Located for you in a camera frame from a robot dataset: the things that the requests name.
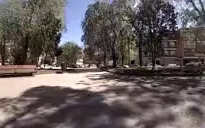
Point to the litter bin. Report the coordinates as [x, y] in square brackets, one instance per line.
[63, 66]

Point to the pale gravel path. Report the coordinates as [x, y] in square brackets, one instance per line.
[90, 100]

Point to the brick building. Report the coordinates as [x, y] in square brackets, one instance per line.
[185, 45]

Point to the group of trees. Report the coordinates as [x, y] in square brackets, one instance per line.
[130, 30]
[26, 26]

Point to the tree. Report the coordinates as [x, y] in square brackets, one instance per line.
[70, 53]

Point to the row of parked cars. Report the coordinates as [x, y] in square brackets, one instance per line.
[176, 65]

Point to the wooden bench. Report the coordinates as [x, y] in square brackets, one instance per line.
[13, 69]

